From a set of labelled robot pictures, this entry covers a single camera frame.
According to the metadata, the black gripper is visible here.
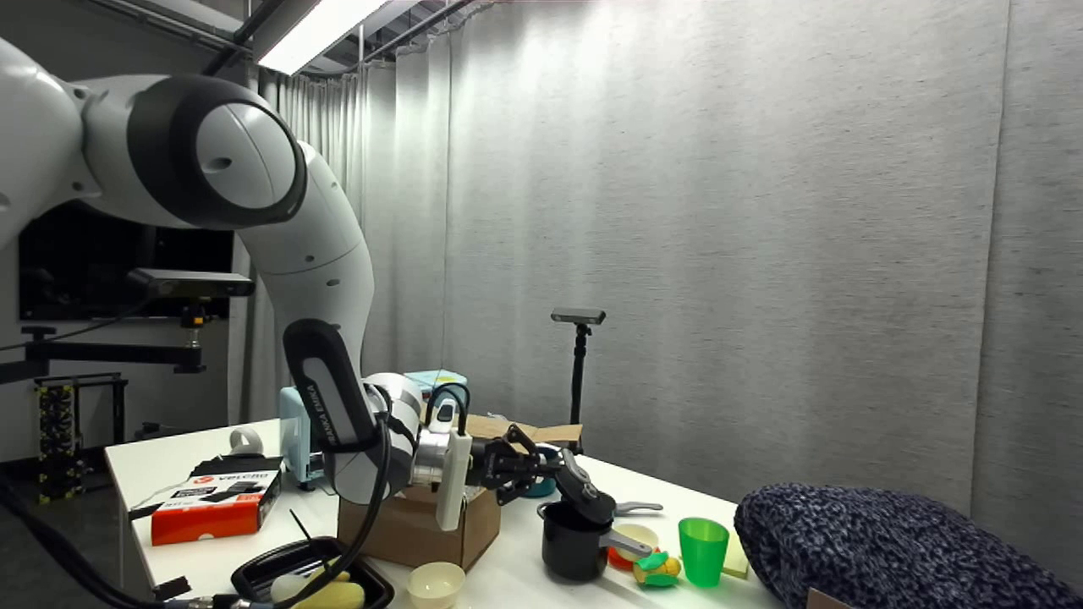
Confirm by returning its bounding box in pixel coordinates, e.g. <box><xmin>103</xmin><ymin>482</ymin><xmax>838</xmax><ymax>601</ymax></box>
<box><xmin>471</xmin><ymin>425</ymin><xmax>594</xmax><ymax>506</ymax></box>

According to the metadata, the small black pot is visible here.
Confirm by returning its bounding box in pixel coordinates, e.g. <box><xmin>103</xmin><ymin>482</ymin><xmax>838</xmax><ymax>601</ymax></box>
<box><xmin>537</xmin><ymin>513</ymin><xmax>665</xmax><ymax>587</ymax></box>

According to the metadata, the gray metal utensil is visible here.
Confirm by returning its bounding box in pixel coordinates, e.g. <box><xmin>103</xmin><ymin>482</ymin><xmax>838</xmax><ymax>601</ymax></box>
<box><xmin>612</xmin><ymin>498</ymin><xmax>672</xmax><ymax>524</ymax></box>

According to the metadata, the green yellow toy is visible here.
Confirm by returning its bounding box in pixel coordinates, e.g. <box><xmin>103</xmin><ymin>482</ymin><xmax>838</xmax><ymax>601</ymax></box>
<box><xmin>630</xmin><ymin>549</ymin><xmax>689</xmax><ymax>597</ymax></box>

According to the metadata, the brown cardboard box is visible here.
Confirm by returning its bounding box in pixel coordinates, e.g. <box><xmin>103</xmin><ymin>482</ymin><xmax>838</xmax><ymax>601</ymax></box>
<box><xmin>337</xmin><ymin>409</ymin><xmax>594</xmax><ymax>577</ymax></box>

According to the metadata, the cream plastic bowl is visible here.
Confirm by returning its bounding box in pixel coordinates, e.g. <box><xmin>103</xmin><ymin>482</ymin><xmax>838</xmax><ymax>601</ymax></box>
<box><xmin>404</xmin><ymin>559</ymin><xmax>471</xmax><ymax>609</ymax></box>

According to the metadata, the green plastic cup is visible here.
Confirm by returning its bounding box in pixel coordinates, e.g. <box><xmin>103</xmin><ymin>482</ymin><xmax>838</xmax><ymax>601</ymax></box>
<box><xmin>676</xmin><ymin>514</ymin><xmax>734</xmax><ymax>593</ymax></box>

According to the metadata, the yellow toy banana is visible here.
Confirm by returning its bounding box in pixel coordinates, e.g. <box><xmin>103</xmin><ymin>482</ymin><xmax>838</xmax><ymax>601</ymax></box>
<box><xmin>268</xmin><ymin>569</ymin><xmax>373</xmax><ymax>609</ymax></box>

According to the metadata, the gray mug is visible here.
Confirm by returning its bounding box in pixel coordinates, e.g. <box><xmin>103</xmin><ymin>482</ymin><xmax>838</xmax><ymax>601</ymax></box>
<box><xmin>228</xmin><ymin>427</ymin><xmax>272</xmax><ymax>460</ymax></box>

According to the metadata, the black plastic tray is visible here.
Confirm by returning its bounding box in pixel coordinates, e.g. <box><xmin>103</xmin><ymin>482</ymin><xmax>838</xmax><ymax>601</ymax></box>
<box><xmin>228</xmin><ymin>536</ymin><xmax>396</xmax><ymax>609</ymax></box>

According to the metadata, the gray curtain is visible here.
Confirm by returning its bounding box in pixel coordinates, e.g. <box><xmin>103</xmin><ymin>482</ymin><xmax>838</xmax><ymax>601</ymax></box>
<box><xmin>232</xmin><ymin>0</ymin><xmax>1083</xmax><ymax>536</ymax></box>

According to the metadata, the orange red box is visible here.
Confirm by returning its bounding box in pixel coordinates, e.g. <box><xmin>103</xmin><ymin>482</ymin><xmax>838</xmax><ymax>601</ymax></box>
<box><xmin>149</xmin><ymin>467</ymin><xmax>280</xmax><ymax>549</ymax></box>

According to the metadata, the dark blue knitted hat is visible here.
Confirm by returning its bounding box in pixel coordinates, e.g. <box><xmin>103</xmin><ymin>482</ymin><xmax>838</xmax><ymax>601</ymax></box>
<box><xmin>730</xmin><ymin>483</ymin><xmax>1083</xmax><ymax>609</ymax></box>

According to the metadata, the dark flat device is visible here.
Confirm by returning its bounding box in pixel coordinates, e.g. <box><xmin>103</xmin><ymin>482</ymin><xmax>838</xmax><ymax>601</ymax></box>
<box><xmin>125</xmin><ymin>266</ymin><xmax>258</xmax><ymax>305</ymax></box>

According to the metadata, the black equipment rack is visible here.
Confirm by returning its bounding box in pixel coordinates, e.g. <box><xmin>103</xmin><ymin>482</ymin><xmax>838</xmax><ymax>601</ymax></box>
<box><xmin>31</xmin><ymin>374</ymin><xmax>131</xmax><ymax>507</ymax></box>

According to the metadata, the ceiling light panel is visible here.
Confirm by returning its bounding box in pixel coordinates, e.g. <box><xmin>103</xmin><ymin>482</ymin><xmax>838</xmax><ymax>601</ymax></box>
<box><xmin>253</xmin><ymin>0</ymin><xmax>394</xmax><ymax>83</ymax></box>

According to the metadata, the black camera on tripod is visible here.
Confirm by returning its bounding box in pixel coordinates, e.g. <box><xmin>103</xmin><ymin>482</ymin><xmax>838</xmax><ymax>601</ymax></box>
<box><xmin>549</xmin><ymin>305</ymin><xmax>612</xmax><ymax>429</ymax></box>

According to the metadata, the black wall monitor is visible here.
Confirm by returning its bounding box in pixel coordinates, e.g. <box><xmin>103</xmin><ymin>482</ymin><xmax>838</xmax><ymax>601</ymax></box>
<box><xmin>15</xmin><ymin>201</ymin><xmax>242</xmax><ymax>328</ymax></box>

